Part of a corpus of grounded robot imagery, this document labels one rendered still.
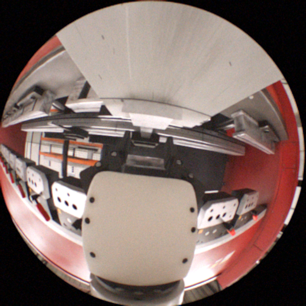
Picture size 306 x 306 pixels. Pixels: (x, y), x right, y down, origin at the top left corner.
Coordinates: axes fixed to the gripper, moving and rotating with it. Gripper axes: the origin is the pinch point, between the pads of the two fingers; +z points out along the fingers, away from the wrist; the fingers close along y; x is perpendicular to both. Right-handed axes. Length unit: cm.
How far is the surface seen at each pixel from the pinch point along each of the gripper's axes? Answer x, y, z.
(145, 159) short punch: -7.5, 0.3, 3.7
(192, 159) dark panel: -45, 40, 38
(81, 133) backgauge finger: -19.8, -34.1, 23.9
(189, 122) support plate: 1.4, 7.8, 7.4
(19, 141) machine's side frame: -45, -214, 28
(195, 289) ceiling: -323, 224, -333
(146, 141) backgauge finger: -17.6, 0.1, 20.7
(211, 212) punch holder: -11.5, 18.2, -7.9
